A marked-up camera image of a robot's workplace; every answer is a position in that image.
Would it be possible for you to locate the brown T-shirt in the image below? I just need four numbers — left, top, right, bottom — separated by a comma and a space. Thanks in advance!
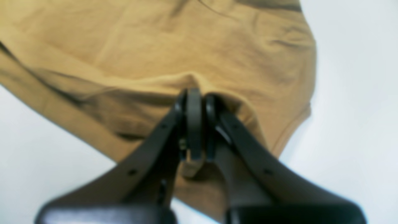
0, 0, 317, 223

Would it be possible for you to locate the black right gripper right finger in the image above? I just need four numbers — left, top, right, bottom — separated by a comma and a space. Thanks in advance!
187, 88, 366, 224

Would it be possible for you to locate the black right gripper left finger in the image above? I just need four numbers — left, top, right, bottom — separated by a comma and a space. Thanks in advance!
35, 90, 187, 224

